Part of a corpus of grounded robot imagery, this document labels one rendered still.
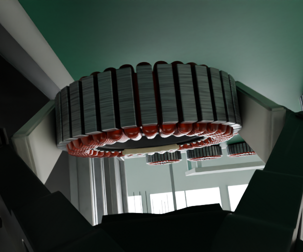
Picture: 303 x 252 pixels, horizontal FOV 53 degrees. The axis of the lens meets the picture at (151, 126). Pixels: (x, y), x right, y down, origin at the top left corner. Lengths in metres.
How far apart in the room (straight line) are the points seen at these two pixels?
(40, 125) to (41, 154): 0.01
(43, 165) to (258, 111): 0.11
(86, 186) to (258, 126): 0.30
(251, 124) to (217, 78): 0.03
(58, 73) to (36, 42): 0.06
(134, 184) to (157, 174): 0.54
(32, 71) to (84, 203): 0.23
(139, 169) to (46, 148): 6.59
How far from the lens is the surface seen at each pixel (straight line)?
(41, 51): 0.25
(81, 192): 0.44
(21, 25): 0.22
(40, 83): 0.27
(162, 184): 6.74
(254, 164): 3.43
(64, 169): 0.61
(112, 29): 0.22
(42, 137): 0.16
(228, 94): 0.16
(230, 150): 0.98
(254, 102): 0.16
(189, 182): 6.79
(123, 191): 0.85
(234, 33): 0.25
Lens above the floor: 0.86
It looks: 11 degrees down
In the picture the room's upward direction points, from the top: 174 degrees clockwise
